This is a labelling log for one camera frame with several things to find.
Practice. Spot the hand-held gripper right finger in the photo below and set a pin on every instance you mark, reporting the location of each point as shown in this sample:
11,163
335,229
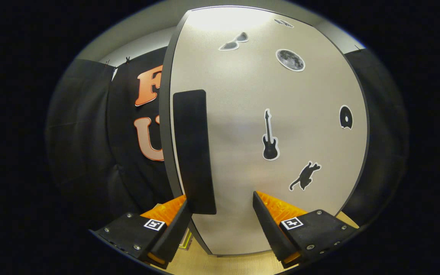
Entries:
269,229

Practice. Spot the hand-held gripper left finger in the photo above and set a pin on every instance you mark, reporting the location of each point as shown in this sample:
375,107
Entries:
176,236

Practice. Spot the dark grey shoe cabinet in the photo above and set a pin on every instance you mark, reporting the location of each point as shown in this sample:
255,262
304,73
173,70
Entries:
164,126

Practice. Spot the yellow edged book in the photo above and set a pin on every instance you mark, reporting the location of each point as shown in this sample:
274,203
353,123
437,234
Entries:
186,240

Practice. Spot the black backdrop cloth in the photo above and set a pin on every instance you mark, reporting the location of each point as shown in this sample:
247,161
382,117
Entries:
90,152

